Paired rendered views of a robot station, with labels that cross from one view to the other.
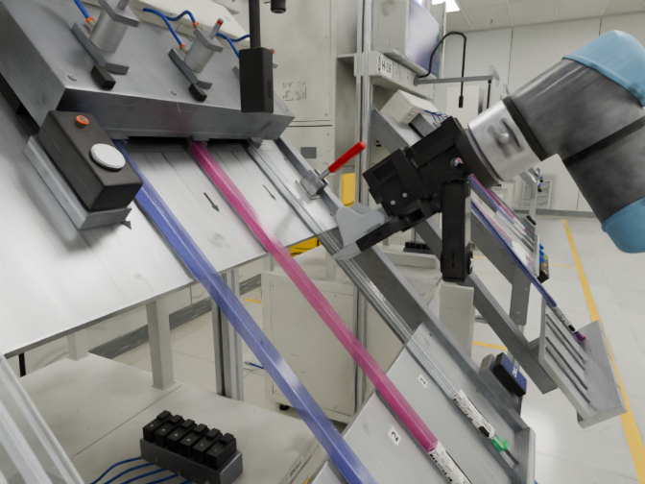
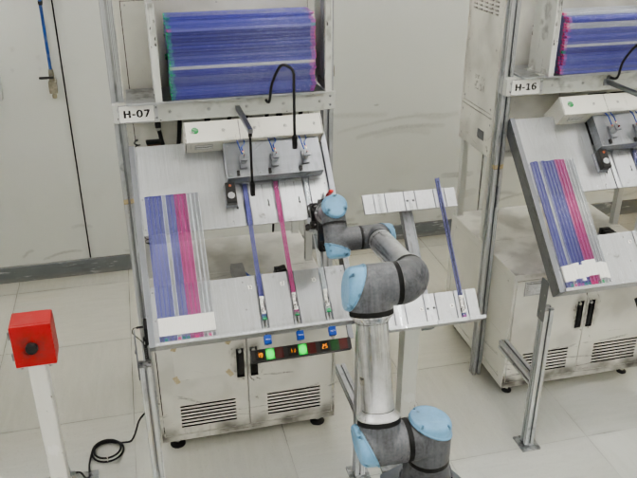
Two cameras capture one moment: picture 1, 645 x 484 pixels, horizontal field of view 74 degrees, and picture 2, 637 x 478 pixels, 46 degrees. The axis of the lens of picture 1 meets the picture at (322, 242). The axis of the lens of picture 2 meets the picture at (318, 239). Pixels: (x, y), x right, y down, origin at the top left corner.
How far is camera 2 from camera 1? 231 cm
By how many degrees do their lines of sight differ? 49
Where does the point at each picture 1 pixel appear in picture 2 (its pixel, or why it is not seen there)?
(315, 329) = (469, 272)
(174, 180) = (260, 194)
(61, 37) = (234, 160)
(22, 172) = (220, 193)
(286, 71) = (478, 65)
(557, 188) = not seen: outside the picture
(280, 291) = (459, 233)
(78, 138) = (227, 190)
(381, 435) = (277, 280)
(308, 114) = (483, 104)
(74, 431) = (264, 261)
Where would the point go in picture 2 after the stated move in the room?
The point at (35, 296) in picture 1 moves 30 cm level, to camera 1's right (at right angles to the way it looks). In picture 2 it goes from (212, 221) to (264, 250)
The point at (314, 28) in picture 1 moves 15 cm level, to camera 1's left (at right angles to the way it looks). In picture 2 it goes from (492, 40) to (463, 35)
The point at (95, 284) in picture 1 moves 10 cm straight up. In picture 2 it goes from (223, 221) to (222, 194)
